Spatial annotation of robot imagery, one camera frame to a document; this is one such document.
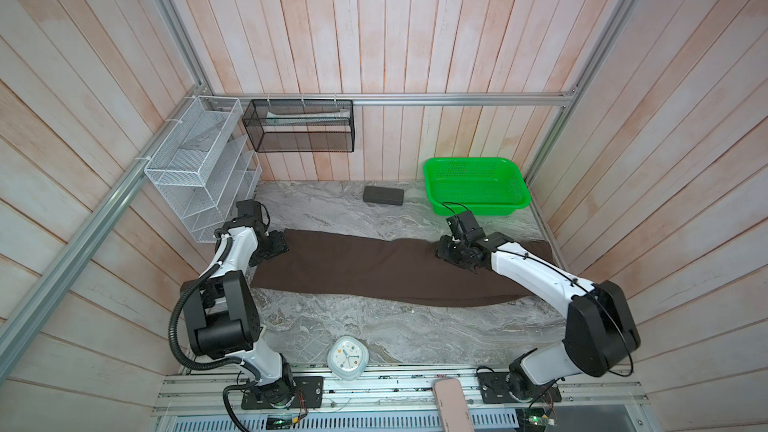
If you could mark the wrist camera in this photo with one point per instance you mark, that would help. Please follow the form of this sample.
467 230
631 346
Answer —
465 228
252 213

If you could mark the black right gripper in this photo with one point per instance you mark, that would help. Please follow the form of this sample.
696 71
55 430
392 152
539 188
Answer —
441 250

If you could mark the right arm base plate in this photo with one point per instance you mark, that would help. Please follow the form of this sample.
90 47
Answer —
496 388

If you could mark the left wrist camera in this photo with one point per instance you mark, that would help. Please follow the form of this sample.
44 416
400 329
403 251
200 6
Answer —
252 213

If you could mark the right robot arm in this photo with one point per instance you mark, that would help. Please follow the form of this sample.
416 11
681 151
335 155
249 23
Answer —
600 330

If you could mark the brown trousers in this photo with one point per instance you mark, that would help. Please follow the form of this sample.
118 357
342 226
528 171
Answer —
403 270

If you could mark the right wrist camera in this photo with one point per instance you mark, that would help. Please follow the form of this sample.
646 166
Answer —
465 228

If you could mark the black wire mesh basket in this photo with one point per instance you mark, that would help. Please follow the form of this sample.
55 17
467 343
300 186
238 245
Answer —
300 125

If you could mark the white alarm clock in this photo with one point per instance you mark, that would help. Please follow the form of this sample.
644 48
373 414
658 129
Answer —
348 358

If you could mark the pink flat device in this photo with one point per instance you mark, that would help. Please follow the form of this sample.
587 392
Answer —
452 406

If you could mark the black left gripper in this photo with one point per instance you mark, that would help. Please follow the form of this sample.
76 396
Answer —
278 246

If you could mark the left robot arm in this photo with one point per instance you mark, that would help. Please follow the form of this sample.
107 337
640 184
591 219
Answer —
216 322

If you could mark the white wire mesh shelf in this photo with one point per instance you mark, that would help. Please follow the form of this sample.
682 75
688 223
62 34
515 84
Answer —
203 166

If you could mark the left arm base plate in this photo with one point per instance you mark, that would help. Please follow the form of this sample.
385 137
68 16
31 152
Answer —
307 391

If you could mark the green plastic basket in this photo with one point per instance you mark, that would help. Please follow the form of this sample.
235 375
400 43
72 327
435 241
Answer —
487 186

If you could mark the dark grey rectangular case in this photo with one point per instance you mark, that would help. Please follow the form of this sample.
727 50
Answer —
383 195

